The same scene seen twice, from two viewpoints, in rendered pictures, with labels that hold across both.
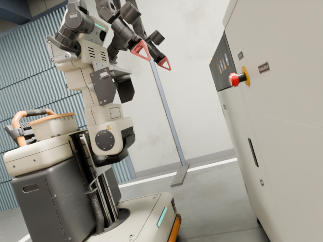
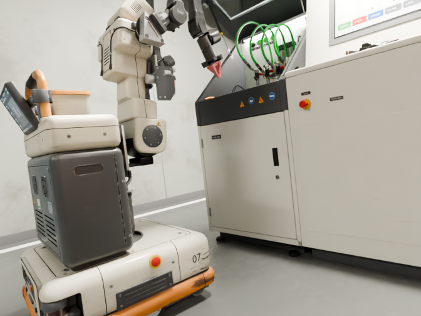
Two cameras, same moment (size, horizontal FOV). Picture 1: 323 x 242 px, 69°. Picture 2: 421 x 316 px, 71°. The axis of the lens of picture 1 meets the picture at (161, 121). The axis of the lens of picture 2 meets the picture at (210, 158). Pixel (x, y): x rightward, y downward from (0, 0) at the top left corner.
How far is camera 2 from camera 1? 1.25 m
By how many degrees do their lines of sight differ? 54
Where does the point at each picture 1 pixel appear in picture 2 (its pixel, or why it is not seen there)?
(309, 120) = (368, 114)
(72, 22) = (178, 16)
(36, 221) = (86, 215)
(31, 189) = (85, 172)
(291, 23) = (371, 82)
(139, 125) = not seen: outside the picture
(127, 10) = (215, 34)
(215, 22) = not seen: hidden behind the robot
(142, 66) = (20, 83)
